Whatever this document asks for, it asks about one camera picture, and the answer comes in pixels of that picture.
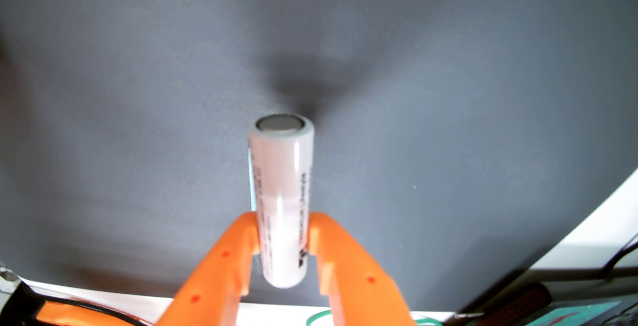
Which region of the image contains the dark grey mat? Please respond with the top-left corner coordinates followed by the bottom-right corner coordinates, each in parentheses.
top-left (0, 0), bottom-right (638, 312)

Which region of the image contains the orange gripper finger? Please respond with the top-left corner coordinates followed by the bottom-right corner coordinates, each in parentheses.
top-left (309, 211), bottom-right (415, 326)
top-left (157, 211), bottom-right (261, 326)

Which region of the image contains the light blue tape piece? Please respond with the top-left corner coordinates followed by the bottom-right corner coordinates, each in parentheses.
top-left (248, 149), bottom-right (257, 212)

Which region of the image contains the black Dell laptop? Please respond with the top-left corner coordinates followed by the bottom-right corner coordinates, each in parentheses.
top-left (449, 266), bottom-right (638, 326)

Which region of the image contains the black power cable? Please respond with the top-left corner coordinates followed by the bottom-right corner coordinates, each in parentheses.
top-left (598, 234), bottom-right (638, 279)

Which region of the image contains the white cylindrical battery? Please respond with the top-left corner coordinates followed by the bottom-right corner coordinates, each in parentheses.
top-left (248, 113), bottom-right (316, 289)

